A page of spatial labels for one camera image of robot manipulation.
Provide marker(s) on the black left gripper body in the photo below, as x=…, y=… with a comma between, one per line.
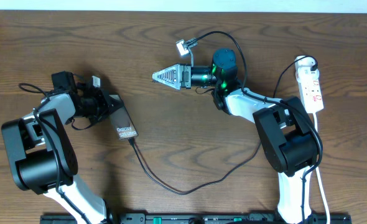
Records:
x=93, y=106

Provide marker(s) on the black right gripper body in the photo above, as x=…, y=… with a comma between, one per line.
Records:
x=187, y=83

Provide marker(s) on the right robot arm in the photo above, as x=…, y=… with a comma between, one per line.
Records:
x=288, y=137

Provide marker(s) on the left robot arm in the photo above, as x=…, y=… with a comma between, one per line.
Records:
x=40, y=155

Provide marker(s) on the white power strip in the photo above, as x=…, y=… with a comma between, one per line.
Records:
x=307, y=75

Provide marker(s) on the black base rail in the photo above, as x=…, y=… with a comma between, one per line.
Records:
x=255, y=217

